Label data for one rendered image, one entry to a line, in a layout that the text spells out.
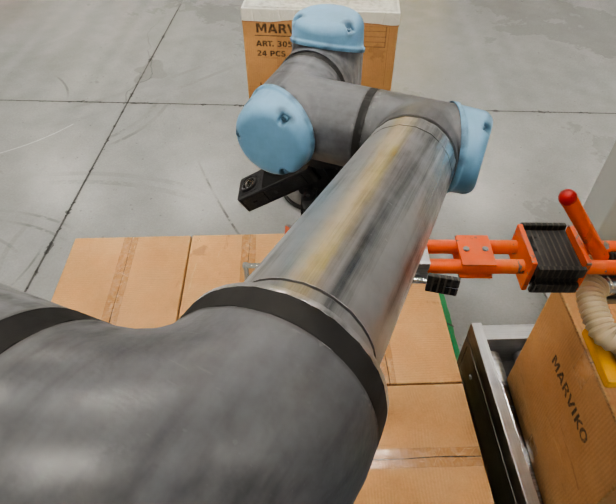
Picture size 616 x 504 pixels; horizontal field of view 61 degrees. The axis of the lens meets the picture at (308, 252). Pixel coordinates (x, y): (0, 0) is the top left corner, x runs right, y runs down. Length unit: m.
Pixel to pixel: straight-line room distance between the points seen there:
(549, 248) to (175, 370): 0.73
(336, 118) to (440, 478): 1.06
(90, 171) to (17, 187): 0.38
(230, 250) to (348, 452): 1.62
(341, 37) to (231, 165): 2.55
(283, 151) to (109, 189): 2.61
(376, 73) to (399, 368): 1.25
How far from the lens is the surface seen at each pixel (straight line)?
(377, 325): 0.23
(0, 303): 0.20
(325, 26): 0.55
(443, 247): 0.82
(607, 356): 0.93
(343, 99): 0.48
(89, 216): 2.92
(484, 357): 1.50
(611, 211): 2.31
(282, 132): 0.46
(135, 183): 3.06
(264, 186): 0.67
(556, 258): 0.84
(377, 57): 2.24
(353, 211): 0.27
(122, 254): 1.86
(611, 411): 1.10
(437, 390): 1.49
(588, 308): 0.88
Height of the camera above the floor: 1.80
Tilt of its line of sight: 46 degrees down
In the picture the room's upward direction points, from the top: straight up
